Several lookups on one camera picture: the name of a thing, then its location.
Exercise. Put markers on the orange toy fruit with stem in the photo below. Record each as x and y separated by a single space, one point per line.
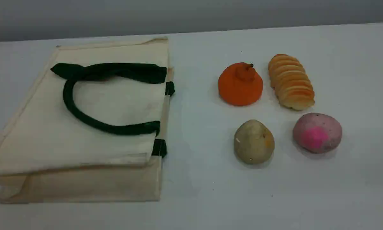
239 88

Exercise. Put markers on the ridged golden bread loaf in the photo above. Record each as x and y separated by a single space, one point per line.
292 83

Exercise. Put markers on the pink peach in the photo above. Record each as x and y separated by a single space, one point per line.
317 132

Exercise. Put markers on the beige toy potato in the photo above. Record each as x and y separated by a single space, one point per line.
253 143

